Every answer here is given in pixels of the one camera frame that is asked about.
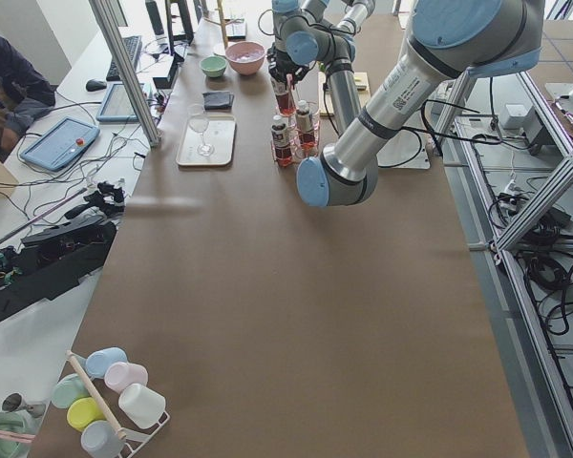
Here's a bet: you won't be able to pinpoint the yellow cup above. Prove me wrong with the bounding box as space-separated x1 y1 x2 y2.
66 397 105 432

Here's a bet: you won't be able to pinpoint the black floor cables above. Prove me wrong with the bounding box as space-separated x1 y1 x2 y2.
486 171 573 338

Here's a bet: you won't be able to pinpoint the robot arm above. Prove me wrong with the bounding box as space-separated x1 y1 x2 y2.
297 1 544 207
267 1 375 135

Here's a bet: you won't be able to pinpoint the pink cup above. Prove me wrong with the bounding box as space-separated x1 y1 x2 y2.
103 362 149 393

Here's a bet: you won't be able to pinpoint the wooden cutting board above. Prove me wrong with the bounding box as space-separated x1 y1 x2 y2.
318 72 371 117

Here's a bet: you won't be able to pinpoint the blue teach pendant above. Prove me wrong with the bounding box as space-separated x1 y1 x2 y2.
95 82 138 123
20 117 100 172

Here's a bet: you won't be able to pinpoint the black keyboard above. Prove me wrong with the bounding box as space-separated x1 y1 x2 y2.
106 35 142 82

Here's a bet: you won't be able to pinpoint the black computer mouse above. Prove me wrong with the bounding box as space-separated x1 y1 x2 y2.
85 79 107 93

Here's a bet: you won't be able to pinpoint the blue teach pendant far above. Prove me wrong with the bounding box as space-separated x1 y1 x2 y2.
95 82 138 123

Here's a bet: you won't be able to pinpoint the pink bowl with ice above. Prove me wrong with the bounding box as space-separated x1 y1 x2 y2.
225 41 265 75

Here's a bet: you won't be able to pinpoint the seated person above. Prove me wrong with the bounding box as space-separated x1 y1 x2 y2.
0 36 55 161

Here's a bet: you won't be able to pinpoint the tea bottle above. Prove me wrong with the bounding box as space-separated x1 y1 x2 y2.
296 100 315 150
271 79 296 116

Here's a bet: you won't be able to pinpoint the aluminium side frame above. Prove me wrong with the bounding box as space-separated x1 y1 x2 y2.
445 62 573 457

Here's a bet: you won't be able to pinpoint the cream rabbit tray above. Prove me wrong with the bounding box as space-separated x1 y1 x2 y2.
176 114 237 168

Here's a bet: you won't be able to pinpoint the green empty bowl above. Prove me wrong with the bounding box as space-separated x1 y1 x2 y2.
200 55 227 78

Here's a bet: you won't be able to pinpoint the green cup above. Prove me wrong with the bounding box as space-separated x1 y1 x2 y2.
51 373 90 409

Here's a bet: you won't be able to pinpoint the steel jigger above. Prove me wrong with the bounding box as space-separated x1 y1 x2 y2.
1 392 46 419

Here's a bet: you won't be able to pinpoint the white cup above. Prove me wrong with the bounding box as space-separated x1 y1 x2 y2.
118 383 166 429

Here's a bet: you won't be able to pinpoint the aluminium frame post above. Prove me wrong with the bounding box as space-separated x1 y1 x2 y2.
89 0 160 148

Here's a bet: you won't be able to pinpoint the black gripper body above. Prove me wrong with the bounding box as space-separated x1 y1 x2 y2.
266 45 310 88

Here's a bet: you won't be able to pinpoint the tea bottle right edge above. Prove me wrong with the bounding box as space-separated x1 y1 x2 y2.
271 114 292 167

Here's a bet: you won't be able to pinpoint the blue cup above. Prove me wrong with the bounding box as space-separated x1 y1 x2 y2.
85 347 128 379

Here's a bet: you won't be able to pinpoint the grey folded cloth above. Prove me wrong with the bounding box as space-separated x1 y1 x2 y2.
202 91 234 111

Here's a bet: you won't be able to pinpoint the clear wine glass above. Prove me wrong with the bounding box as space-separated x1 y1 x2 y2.
188 104 214 156

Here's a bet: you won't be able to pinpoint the grey power box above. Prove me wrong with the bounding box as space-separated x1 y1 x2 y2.
499 104 553 156

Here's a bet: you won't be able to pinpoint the grey cup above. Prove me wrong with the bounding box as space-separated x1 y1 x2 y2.
80 420 124 458

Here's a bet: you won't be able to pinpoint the blue teach pendant near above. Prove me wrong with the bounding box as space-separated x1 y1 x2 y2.
20 117 100 172

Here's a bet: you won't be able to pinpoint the copper wire bottle basket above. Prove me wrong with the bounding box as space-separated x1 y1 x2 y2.
270 87 320 167

